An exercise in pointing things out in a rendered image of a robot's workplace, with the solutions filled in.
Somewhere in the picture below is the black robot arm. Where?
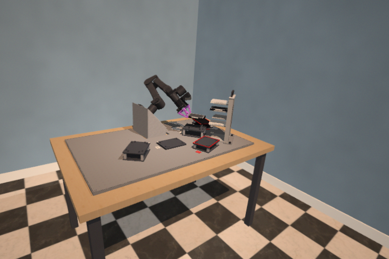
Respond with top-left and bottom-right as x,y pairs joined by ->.
144,75 -> 191,114

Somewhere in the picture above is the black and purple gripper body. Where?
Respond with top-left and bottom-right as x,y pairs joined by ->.
174,100 -> 188,112

